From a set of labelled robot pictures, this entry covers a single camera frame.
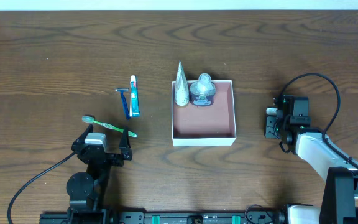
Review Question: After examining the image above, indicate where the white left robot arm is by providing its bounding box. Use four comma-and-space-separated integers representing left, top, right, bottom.
66, 125, 132, 223

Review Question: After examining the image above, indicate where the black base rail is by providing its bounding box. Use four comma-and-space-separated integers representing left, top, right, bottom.
39, 209, 288, 224

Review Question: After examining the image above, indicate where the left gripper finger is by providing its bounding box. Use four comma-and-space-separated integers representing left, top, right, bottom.
119, 127, 132, 161
72, 124, 93, 146

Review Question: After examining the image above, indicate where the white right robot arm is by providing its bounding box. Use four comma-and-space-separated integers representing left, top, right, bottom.
265, 95, 358, 223

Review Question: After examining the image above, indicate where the green Dettol soap bar pack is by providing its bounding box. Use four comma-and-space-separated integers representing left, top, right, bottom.
265, 108, 278, 116

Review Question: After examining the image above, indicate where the teal toothpaste tube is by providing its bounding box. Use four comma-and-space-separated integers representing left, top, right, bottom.
130, 75, 140, 117

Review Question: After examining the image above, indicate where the green toothbrush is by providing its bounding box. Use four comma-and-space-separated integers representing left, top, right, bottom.
81, 116, 124, 133

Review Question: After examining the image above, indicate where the white box with pink interior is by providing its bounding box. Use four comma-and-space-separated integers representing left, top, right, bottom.
171, 80, 237, 147

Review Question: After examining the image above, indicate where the blue disposable razor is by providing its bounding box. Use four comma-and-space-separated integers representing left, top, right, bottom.
116, 88, 131, 120

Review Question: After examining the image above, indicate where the white lotion tube gold cap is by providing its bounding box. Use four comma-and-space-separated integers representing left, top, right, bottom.
174, 61, 189, 106

